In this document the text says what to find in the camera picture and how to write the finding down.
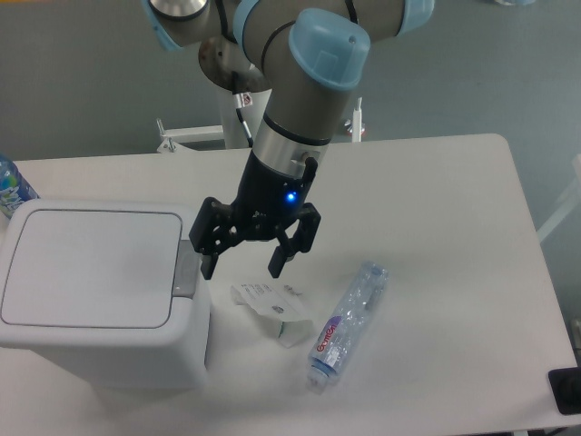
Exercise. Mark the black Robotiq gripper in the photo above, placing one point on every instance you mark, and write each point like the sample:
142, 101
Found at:
266, 204

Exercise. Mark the white push-button trash can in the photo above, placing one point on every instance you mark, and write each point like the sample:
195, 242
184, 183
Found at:
109, 291

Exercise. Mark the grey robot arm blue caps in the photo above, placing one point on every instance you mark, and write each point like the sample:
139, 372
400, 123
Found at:
311, 55

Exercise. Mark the crumpled white paper carton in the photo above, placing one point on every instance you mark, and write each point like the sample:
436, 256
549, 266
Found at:
277, 308

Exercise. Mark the crushed clear plastic bottle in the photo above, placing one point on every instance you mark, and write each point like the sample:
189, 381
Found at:
340, 335

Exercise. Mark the blue labelled drink bottle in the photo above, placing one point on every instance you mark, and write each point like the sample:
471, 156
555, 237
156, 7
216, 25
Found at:
15, 190

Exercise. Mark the black device at table edge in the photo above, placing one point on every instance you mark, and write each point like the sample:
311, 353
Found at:
565, 385

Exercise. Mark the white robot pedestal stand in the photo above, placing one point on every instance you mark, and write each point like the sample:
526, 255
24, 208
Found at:
227, 131

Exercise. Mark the white frame at right edge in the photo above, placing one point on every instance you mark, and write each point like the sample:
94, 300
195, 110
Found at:
564, 205

